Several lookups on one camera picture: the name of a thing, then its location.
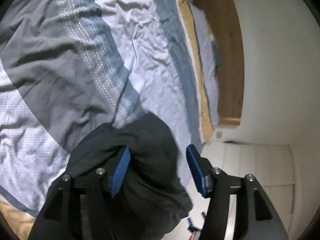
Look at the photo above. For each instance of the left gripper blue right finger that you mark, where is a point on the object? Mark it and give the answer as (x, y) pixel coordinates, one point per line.
(200, 168)

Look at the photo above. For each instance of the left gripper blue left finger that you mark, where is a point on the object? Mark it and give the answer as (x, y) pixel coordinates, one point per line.
(120, 172)

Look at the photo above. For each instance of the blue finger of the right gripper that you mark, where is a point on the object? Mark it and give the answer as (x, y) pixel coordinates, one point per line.
(190, 224)

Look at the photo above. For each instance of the black puffer jacket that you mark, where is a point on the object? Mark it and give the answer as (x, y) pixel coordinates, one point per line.
(150, 203)

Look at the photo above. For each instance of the striped pillow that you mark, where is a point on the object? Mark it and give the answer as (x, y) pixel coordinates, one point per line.
(215, 47)

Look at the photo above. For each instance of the striped bed duvet cover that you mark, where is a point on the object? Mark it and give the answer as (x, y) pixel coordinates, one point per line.
(68, 66)

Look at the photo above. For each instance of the wooden headboard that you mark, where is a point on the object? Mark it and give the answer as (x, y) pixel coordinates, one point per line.
(224, 22)

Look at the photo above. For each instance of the wall light switch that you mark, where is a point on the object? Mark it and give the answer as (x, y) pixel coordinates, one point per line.
(219, 134)

